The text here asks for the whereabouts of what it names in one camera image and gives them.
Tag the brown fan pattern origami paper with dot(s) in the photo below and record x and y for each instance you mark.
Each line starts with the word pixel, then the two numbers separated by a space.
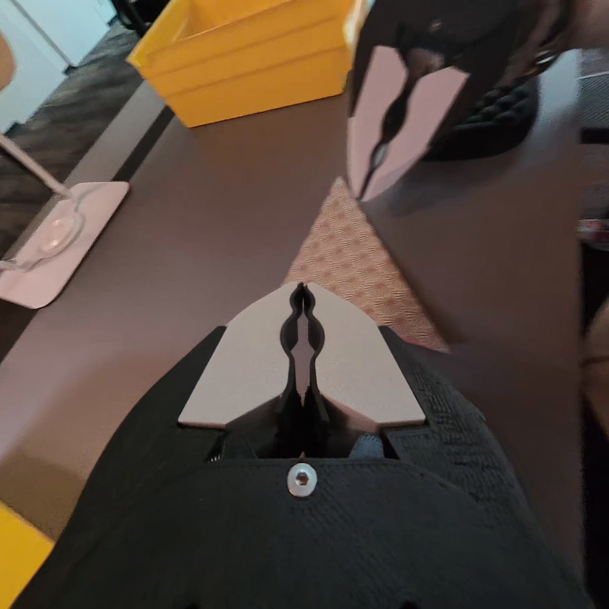
pixel 357 257

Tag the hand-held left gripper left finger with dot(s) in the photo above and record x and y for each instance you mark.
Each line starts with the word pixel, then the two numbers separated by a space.
pixel 238 371

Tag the black textured armrest pad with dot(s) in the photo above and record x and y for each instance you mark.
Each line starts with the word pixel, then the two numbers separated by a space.
pixel 495 124

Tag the white furniture panel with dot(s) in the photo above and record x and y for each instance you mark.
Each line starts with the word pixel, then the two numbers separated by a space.
pixel 48 38

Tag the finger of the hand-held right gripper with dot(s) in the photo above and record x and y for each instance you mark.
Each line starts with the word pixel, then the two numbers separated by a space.
pixel 423 119
pixel 369 105

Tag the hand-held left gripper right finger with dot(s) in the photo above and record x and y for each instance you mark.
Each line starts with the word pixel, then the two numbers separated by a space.
pixel 366 371

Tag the clear plastic rod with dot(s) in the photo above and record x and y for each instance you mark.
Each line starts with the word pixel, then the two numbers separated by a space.
pixel 33 169

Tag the white flat base plate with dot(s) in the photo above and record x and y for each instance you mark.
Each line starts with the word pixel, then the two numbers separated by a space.
pixel 67 247

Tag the yellow box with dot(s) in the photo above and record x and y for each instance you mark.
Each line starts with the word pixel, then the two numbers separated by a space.
pixel 247 57
pixel 19 561

